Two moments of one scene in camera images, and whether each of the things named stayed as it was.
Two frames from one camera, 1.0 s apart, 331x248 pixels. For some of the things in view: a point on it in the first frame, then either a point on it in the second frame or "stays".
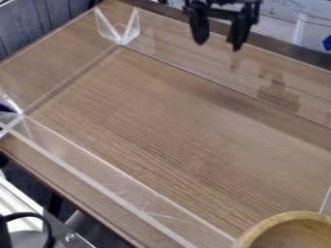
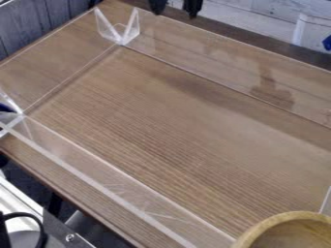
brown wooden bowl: (288, 230) stays
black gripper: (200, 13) → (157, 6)
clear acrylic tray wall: (189, 132) stays
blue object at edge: (325, 43) stays
